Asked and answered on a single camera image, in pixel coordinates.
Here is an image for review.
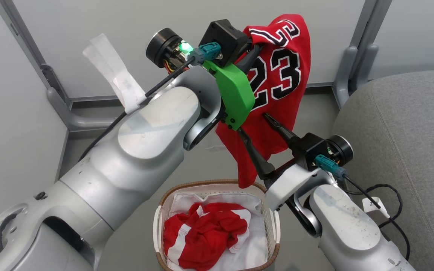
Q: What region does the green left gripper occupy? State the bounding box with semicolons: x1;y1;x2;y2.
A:
202;44;265;131

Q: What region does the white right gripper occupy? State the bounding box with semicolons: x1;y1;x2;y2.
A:
238;113;322;212

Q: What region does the red number 23 jersey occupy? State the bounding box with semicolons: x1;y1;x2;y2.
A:
215;14;312;189

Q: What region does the white laundry basket brown rim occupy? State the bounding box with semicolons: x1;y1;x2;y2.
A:
153;180;281;271

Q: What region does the black round right gripper motor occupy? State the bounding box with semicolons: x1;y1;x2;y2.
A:
326;135;354;167

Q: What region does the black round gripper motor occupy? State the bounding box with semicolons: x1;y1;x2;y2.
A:
145;27;195;74
326;135;354;167

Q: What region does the black round left gripper motor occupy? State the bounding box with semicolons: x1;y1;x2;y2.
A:
145;27;195;74

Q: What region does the red and white garment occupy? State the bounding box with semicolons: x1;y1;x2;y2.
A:
163;202;252;271

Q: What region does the grey fabric sofa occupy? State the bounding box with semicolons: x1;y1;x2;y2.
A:
330;70;434;271

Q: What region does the white tape flag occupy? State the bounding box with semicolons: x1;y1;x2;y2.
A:
83;33;147;114

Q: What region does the teal left camera cable connector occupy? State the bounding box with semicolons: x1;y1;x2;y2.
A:
193;42;222;65

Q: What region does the teal camera cable connector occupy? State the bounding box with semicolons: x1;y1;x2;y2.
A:
193;42;222;65
314;154;348;180

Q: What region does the teal right camera cable connector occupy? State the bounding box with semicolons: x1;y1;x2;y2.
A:
314;154;348;180

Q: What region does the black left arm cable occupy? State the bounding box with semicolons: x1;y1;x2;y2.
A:
78;56;203;161

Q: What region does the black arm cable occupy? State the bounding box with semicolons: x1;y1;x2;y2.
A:
78;56;203;161
342;174;412;261

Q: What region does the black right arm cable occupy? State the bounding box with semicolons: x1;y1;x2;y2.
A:
342;174;412;261

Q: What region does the grey metal partition post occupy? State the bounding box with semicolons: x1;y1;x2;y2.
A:
332;0;393;110

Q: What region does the small white cable label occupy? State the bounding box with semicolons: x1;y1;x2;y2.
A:
362;196;391;219

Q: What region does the grey metal corner post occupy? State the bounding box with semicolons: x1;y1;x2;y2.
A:
0;0;121;133

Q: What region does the dark metal post bracket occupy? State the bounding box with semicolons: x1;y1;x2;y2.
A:
40;64;67;99

